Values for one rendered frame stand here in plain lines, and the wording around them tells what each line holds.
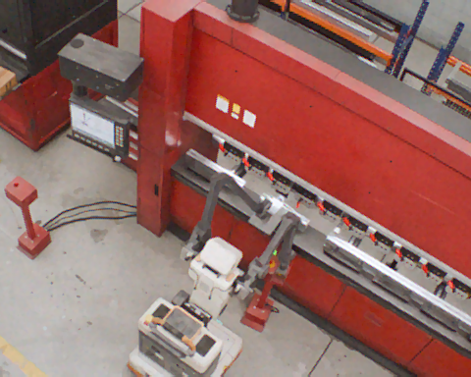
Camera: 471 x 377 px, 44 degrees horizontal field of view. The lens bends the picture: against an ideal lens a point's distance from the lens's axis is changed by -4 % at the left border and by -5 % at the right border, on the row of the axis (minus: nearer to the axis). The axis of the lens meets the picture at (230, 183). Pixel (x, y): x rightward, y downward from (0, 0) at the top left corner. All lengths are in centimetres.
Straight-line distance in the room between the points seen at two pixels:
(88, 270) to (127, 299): 42
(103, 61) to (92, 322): 212
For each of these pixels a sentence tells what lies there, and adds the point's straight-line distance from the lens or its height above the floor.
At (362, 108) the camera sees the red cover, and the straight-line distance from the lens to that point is 339.
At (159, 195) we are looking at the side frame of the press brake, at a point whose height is 60.
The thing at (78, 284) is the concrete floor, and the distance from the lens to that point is 506.
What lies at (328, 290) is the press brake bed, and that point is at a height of 58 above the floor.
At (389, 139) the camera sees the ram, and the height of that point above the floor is 209.
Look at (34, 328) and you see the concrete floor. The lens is 493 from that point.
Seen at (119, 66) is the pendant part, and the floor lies 195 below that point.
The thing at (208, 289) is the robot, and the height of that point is 112.
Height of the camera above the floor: 444
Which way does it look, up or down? 52 degrees down
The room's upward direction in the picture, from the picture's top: 12 degrees clockwise
